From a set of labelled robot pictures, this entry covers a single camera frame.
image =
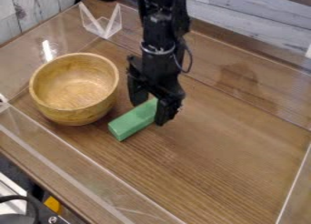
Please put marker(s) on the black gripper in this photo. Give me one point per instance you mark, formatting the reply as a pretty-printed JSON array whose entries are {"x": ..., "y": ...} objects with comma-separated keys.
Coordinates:
[{"x": 154, "y": 75}]

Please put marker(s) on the green rectangular block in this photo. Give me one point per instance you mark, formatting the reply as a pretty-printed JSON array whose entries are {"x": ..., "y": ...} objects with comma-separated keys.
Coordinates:
[{"x": 135, "y": 120}]

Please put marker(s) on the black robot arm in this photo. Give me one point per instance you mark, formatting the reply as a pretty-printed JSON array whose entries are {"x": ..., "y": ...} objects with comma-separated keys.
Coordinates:
[{"x": 165, "y": 25}]

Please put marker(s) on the brown wooden bowl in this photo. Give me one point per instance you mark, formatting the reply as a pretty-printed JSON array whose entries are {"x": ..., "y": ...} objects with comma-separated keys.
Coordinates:
[{"x": 74, "y": 88}]

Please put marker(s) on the clear acrylic front barrier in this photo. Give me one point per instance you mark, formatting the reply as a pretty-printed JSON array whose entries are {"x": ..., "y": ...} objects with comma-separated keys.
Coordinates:
[{"x": 101, "y": 177}]

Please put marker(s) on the yellow black device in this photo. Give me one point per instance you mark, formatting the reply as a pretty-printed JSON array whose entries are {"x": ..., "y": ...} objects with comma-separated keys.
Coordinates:
[{"x": 50, "y": 212}]

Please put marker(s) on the clear acrylic corner bracket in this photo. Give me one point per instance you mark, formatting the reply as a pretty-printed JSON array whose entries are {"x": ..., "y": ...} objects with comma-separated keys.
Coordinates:
[{"x": 103, "y": 27}]

